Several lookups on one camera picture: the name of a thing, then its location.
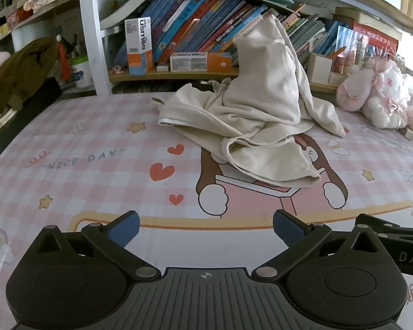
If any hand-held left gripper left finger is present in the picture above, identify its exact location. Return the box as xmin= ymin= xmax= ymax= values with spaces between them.
xmin=29 ymin=210 xmax=162 ymax=279

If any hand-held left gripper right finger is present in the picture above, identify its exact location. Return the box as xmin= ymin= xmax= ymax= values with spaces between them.
xmin=251 ymin=209 xmax=386 ymax=279

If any beige t-shirt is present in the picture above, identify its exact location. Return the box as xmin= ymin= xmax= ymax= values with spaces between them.
xmin=151 ymin=15 xmax=348 ymax=189

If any pink white plush rabbit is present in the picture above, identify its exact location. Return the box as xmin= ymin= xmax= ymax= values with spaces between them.
xmin=336 ymin=57 xmax=413 ymax=134

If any white tub with green rim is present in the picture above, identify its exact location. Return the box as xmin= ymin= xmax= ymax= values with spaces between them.
xmin=70 ymin=57 xmax=94 ymax=89

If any white wristwatch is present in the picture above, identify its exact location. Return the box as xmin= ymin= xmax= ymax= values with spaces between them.
xmin=0 ymin=108 xmax=15 ymax=131

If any white square box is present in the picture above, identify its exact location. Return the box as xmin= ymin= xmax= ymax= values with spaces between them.
xmin=308 ymin=52 xmax=334 ymax=84

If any wooden shelf board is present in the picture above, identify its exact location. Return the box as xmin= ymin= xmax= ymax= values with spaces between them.
xmin=108 ymin=67 xmax=341 ymax=94
xmin=200 ymin=0 xmax=413 ymax=35

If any red box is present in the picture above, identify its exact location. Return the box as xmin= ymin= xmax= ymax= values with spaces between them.
xmin=351 ymin=22 xmax=400 ymax=65

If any red tassel ornament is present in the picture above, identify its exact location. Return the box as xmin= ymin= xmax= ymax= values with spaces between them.
xmin=57 ymin=34 xmax=71 ymax=81

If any clear plastic packet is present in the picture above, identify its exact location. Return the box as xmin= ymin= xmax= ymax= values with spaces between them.
xmin=334 ymin=26 xmax=363 ymax=74

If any blue orange white carton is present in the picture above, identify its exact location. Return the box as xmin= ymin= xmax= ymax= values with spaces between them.
xmin=124 ymin=16 xmax=154 ymax=76

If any white orange toothpaste box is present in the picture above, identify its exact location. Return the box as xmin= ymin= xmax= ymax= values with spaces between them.
xmin=170 ymin=51 xmax=232 ymax=73

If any olive brown jacket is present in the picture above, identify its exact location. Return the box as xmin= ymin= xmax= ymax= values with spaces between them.
xmin=0 ymin=38 xmax=61 ymax=117

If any row of books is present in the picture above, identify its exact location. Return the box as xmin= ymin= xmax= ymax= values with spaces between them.
xmin=112 ymin=0 xmax=336 ymax=73

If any thick white book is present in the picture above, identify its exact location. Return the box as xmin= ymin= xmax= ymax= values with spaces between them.
xmin=100 ymin=0 xmax=166 ymax=30

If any white shelf frame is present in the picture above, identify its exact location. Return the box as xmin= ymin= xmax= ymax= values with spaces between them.
xmin=77 ymin=0 xmax=207 ymax=97

